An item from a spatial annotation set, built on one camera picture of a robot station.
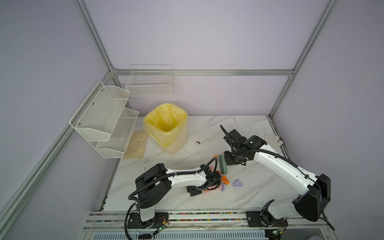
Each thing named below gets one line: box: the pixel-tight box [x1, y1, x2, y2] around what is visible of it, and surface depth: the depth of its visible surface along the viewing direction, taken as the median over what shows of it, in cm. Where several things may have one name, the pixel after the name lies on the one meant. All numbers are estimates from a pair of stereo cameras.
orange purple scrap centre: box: [220, 175, 230, 192], surface depth 86 cm
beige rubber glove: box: [123, 129, 149, 159], surface depth 103 cm
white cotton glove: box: [264, 132, 284, 152], surface depth 109 cm
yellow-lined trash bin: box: [143, 103, 188, 155], surface depth 90 cm
